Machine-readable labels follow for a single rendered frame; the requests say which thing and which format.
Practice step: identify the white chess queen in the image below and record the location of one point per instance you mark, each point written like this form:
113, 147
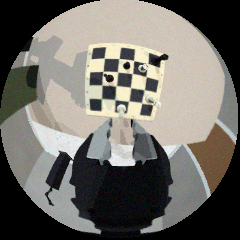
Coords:
122, 109

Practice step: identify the white chess king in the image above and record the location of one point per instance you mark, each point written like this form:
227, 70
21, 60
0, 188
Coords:
150, 99

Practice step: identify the white rook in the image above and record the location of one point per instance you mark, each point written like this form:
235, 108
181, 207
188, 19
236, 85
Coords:
143, 68

